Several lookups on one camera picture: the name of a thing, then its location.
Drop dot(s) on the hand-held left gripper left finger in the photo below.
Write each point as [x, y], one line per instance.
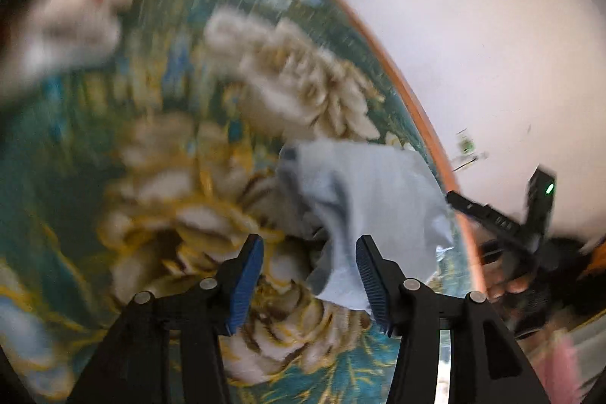
[247, 276]

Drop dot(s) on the blue floral blanket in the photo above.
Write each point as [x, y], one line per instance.
[71, 195]

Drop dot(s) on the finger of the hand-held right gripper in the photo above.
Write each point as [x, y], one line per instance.
[487, 214]
[492, 256]

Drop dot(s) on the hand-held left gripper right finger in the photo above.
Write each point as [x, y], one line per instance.
[371, 281]

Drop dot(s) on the person's right hand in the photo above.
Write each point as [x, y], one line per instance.
[506, 285]

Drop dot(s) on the person's pink floral clothing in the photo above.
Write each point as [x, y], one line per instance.
[563, 366]

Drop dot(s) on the small green wall fixture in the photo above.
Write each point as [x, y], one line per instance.
[466, 146]

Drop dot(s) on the pink garment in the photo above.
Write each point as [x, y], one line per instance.
[71, 20]

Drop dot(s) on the white printed t-shirt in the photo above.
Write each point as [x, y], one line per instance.
[369, 195]

